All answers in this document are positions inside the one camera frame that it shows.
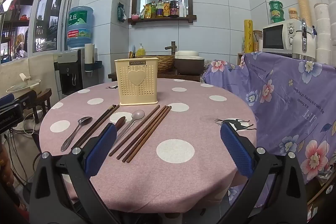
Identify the yellow wrapped roll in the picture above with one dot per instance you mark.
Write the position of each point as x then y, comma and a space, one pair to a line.
248, 37

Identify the wooden chair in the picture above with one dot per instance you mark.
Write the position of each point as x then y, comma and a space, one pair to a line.
43, 100

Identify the wooden framed mirror shelf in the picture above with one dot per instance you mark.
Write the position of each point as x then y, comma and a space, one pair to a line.
162, 19

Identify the tilted white panel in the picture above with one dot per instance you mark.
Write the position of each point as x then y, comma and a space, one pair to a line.
9, 1

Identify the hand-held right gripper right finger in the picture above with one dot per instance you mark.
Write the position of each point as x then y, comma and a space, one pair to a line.
236, 153

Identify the white electric kettle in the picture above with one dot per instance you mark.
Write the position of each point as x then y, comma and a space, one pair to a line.
298, 45

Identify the brown wooden spoon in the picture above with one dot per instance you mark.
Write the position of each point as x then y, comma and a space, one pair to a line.
120, 123

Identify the pink polka-dot tablecloth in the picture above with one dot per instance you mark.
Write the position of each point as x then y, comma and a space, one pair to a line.
147, 187

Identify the light wooden box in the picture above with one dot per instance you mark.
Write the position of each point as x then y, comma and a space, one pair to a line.
241, 58

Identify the glass pot lid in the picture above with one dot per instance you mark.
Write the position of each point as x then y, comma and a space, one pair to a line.
23, 86

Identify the stack of paper cups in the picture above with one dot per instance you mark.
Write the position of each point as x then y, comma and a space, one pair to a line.
89, 53

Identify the yellow soap bottle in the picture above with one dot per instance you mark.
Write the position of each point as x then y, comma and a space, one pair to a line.
140, 52

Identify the green seasoning packet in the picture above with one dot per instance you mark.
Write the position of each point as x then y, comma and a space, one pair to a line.
142, 14

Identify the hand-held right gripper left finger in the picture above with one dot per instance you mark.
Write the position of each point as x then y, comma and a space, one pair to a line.
101, 150

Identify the white microwave oven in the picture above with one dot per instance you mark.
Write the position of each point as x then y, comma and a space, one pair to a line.
273, 37

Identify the brushes beside basin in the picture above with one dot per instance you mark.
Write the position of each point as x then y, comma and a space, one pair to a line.
131, 54

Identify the green glass bottle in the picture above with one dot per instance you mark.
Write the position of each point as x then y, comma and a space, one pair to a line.
154, 10

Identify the amber sauce bottle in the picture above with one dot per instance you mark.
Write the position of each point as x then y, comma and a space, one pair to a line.
166, 8

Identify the grey water dispenser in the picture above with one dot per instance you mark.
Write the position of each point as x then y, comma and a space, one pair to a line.
69, 69

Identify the bronze faucet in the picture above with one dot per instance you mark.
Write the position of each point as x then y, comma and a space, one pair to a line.
172, 47

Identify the beige cloth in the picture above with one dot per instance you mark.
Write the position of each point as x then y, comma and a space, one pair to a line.
39, 69

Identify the white plastic bottle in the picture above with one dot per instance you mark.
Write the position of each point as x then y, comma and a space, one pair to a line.
183, 11

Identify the glass jar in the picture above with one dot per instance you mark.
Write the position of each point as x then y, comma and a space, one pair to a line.
257, 41

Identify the green packet on wall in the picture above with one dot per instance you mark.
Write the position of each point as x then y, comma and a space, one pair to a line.
121, 12

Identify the dark soy sauce bottle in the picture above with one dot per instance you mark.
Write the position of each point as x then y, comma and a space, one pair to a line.
174, 7

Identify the yellow seasoning pouch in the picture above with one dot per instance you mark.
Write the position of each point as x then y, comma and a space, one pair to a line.
148, 11

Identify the white and brown rice cooker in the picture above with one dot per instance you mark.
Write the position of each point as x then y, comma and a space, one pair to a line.
189, 66

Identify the blue water jug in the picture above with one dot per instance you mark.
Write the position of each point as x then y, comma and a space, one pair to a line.
78, 27

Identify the reddish brown chopstick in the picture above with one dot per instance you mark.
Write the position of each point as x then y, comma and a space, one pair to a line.
141, 132
148, 134
145, 134
135, 129

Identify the silver metal spoon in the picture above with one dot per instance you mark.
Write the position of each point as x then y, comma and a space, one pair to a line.
138, 114

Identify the yellow lidded jar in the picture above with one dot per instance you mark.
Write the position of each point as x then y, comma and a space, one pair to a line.
294, 14

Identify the blue-grey cup holder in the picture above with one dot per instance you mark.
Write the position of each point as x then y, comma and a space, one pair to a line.
97, 65

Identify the cream plastic utensil holder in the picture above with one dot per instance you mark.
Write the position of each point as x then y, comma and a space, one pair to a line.
136, 92

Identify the oil bottle with purple label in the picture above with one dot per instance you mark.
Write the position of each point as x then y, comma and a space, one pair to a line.
160, 10

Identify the purple floral cloth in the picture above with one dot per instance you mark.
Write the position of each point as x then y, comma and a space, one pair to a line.
288, 98

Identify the dark brown chopstick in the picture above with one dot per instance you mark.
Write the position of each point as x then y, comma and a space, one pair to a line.
100, 119
106, 119

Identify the window with white frame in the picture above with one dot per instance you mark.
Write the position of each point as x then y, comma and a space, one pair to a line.
47, 19

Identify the small pink bowl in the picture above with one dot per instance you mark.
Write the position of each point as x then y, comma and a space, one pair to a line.
135, 16

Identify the person's left forearm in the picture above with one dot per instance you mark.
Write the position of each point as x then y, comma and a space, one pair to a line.
4, 169

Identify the stacks of white paper cups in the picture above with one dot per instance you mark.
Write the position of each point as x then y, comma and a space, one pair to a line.
323, 29

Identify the woven basket wash basin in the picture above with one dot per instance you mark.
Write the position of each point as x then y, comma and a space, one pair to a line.
165, 64

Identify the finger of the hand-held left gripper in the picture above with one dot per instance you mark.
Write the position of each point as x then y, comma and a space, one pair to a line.
6, 100

